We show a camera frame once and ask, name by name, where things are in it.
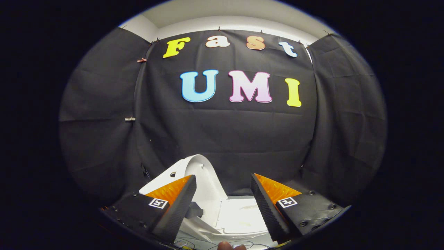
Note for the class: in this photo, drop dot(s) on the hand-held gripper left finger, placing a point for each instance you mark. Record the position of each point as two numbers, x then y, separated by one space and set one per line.
178 211

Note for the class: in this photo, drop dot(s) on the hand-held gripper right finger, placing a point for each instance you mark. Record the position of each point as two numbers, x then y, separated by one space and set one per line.
267 211

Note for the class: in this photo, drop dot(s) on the white toilet lid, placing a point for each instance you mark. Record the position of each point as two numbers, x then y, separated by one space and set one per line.
204 184

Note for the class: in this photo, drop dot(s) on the white toilet seat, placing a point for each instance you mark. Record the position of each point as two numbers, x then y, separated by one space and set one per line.
242 215

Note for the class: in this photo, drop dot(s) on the white toilet tank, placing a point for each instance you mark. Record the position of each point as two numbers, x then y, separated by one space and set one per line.
163 180

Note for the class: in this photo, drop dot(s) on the black backdrop cloth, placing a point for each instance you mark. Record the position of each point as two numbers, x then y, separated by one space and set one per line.
225 132

